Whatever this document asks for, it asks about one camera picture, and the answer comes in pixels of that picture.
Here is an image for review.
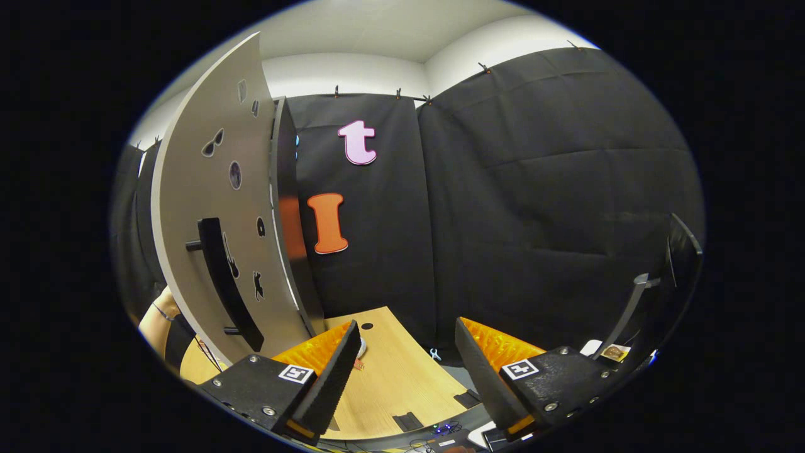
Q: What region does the dark grey cabinet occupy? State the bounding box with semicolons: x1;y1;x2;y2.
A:
270;98;328;337

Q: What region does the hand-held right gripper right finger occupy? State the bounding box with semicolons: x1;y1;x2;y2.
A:
454;316;630;436

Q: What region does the white cabinet door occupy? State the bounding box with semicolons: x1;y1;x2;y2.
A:
151;31;315;367

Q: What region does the white paper sheet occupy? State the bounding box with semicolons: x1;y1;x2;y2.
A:
580;340;632;364

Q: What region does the black door handle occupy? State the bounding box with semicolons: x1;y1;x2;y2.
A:
186;217;265;353

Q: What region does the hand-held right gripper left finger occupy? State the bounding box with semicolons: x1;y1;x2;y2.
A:
198;320;362;447

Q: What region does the black backdrop cloth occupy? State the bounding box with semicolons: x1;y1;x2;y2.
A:
110;47;705;362

